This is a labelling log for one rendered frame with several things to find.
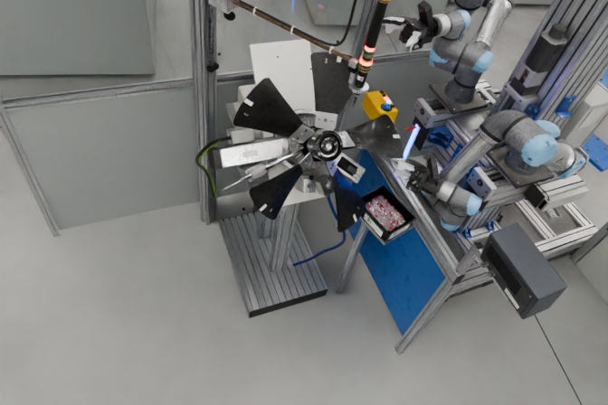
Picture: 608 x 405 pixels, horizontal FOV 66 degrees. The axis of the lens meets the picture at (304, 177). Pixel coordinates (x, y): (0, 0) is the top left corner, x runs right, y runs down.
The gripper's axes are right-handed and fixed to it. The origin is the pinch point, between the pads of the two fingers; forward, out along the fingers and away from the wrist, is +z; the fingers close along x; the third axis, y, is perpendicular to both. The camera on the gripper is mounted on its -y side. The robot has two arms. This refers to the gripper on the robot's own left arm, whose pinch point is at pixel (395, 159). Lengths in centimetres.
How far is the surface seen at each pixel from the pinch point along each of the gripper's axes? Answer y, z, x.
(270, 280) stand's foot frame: 30, 36, 107
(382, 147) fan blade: -3.9, 7.5, 1.7
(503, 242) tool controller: 16.2, -46.6, -7.0
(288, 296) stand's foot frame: 32, 23, 107
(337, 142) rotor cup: 10.4, 21.5, -5.5
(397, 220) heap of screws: 1.5, -10.6, 33.7
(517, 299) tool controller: 26, -60, 4
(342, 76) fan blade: -7.2, 31.7, -20.5
